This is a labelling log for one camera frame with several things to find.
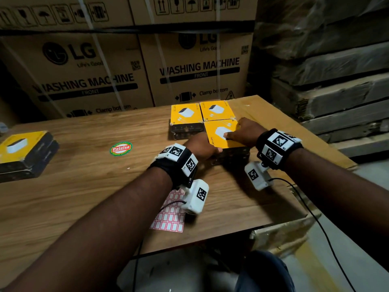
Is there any person's right hand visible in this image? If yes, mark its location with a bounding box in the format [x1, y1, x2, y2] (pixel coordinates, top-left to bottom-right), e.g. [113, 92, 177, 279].
[223, 117, 268, 148]

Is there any person's left hand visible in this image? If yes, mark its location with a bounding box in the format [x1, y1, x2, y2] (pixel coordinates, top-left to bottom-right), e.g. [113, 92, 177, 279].
[182, 132, 224, 163]

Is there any sheet of red-bordered labels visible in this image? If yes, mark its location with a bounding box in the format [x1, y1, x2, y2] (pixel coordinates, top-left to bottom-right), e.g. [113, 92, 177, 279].
[150, 188, 186, 234]

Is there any group of yellow boxes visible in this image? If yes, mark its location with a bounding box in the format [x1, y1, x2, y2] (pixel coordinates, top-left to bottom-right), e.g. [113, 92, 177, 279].
[0, 130, 60, 183]

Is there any person's right forearm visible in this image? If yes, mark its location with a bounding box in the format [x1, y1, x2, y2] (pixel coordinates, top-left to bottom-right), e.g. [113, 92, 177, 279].
[284, 148, 389, 271]

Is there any person's left forearm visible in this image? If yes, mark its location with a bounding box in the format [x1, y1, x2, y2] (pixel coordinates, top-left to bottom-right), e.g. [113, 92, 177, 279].
[0, 167, 174, 292]

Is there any person's right leg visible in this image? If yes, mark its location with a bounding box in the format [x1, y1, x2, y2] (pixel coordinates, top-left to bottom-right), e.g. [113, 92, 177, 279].
[235, 251, 295, 292]

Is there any flat brown cardboard sheet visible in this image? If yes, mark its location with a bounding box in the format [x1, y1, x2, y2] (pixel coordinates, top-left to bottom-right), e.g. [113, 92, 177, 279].
[228, 94, 358, 171]

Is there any round green red sticker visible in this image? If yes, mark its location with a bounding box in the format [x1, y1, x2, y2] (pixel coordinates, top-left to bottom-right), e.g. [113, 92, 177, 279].
[109, 141, 133, 157]

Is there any plastic wrapped cardboard stack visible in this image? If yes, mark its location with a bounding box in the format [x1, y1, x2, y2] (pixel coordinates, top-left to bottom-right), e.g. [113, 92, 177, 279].
[248, 0, 389, 159]

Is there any plastic wrapped flat carton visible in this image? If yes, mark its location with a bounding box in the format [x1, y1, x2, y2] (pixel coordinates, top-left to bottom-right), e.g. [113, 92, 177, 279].
[250, 209, 322, 259]

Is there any black stretch wrap band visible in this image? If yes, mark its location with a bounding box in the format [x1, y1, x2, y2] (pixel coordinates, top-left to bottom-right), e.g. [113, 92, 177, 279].
[0, 20, 256, 36]

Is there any stack of large printed cartons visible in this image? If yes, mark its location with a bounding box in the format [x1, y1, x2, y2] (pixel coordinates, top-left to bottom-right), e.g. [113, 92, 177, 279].
[0, 0, 259, 124]

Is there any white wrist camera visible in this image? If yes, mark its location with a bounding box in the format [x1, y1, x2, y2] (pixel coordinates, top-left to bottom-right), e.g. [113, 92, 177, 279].
[181, 178, 210, 216]
[244, 161, 274, 192]

